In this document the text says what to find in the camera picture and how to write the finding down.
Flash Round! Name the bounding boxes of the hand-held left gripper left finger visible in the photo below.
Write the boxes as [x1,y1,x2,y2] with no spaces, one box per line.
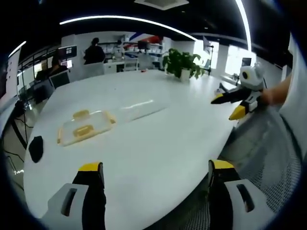
[40,161,107,230]

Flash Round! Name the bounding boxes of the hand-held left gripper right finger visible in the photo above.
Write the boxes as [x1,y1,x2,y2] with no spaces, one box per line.
[207,159,277,230]

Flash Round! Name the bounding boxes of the clear container lid yellow latches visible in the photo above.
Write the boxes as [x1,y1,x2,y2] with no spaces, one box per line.
[56,109,118,147]

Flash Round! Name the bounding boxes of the clear plastic food container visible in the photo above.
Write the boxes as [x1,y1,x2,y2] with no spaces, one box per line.
[119,99,169,123]

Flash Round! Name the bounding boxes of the black tripod stand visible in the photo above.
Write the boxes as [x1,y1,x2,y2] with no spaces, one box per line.
[206,40,215,76]

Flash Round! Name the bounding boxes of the person's white shirt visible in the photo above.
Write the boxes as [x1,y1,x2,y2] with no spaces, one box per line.
[278,30,307,154]

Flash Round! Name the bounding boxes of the grey mesh chair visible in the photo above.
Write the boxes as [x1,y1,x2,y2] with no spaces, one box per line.
[165,105,303,230]

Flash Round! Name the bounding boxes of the curved ceiling light strip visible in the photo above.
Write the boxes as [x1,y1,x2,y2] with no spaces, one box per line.
[235,0,253,52]
[59,15,201,42]

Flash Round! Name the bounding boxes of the green potted plant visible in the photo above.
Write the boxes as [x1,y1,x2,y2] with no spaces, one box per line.
[162,47,207,81]

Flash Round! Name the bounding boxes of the black cloth pad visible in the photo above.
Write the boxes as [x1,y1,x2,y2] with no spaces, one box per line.
[28,135,44,164]

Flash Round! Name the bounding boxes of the ceiling air vent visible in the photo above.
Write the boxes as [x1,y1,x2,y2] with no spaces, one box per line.
[133,0,181,11]

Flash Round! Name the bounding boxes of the grey office chair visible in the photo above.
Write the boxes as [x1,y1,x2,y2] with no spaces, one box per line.
[49,71,71,90]

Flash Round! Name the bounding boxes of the white office chair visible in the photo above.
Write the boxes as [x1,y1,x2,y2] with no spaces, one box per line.
[82,62,106,79]

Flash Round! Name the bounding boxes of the black floor cable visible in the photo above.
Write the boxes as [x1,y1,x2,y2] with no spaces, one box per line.
[1,100,33,178]

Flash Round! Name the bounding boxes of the dark wall screen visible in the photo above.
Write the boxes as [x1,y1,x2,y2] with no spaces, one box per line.
[58,45,78,59]

